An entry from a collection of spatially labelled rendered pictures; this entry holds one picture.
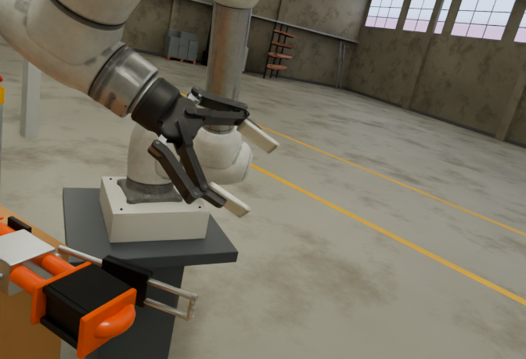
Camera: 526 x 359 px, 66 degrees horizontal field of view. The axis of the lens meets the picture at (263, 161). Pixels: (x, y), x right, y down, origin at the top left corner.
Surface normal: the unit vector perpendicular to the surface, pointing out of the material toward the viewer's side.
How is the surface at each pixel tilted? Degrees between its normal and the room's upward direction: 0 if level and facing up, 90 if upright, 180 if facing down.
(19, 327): 90
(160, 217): 90
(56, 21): 108
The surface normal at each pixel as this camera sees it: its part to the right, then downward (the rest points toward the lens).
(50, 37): -0.15, 0.54
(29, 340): 0.85, 0.32
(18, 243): 0.22, -0.94
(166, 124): 0.53, -0.41
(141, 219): 0.44, 0.35
